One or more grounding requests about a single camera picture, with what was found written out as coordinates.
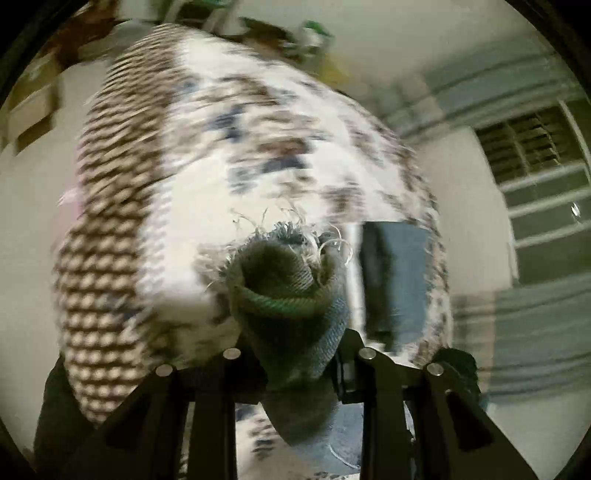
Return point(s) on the cardboard box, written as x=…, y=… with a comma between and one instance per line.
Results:
x=32, y=106

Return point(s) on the window with white grille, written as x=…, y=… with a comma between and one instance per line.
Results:
x=540, y=194

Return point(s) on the brown and white printed blanket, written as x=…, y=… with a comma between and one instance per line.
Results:
x=184, y=184

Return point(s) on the blue denim pants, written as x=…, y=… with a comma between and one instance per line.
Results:
x=291, y=323

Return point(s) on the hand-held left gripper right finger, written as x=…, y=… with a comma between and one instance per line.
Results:
x=353, y=371

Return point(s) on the blue striped curtain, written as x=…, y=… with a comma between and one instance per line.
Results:
x=531, y=337

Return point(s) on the dark cloth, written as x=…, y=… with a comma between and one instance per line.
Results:
x=57, y=415

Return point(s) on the green and white packet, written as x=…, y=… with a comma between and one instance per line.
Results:
x=316, y=34

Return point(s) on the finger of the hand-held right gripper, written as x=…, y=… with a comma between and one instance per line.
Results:
x=397, y=286

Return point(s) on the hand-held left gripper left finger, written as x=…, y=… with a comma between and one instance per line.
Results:
x=213, y=392

